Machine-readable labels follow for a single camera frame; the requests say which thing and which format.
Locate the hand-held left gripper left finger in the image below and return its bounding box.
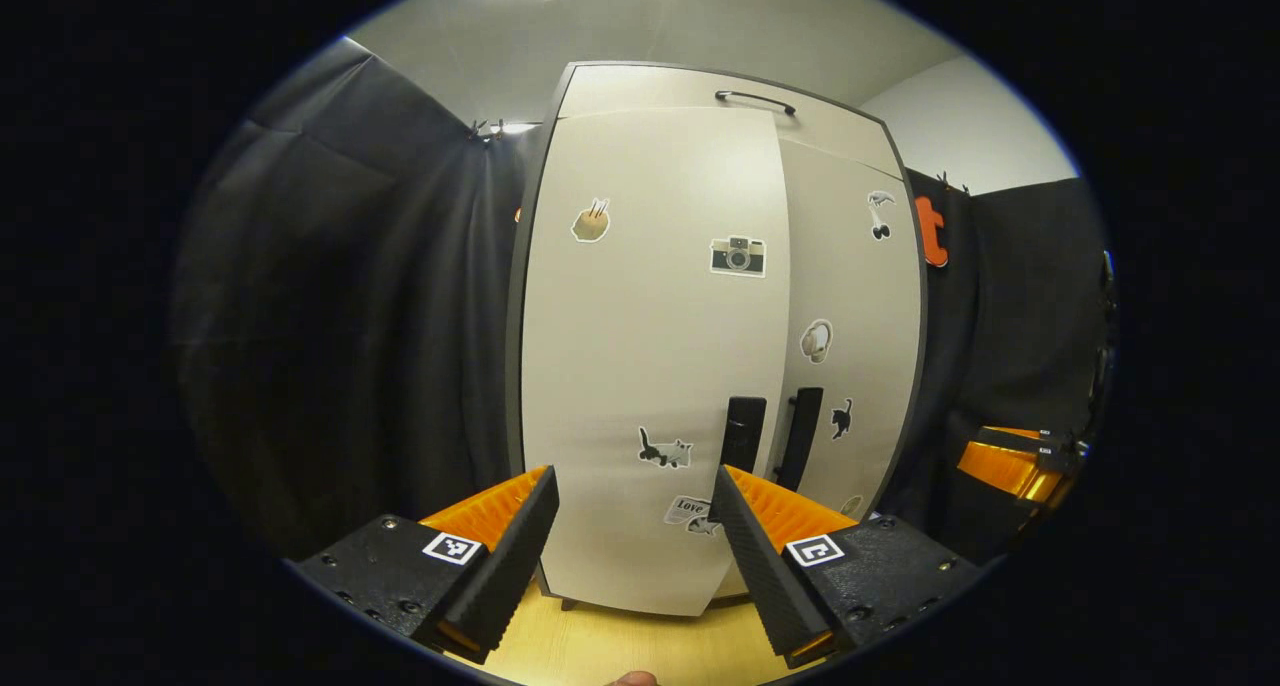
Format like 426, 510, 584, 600
290, 464, 561, 665

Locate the black door handle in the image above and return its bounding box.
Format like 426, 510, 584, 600
720, 396, 768, 477
775, 387, 825, 493

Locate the white cabinet door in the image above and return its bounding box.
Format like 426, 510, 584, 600
712, 136, 923, 601
520, 106, 793, 617

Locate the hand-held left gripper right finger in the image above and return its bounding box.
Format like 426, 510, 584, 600
708, 463, 986, 669

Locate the white shoe cabinet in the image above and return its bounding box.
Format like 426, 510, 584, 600
505, 61, 929, 617

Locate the white cabinet drawer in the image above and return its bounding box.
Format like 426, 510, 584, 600
553, 63, 898, 167

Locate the metal drawer handle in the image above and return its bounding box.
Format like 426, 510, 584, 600
714, 89, 798, 117

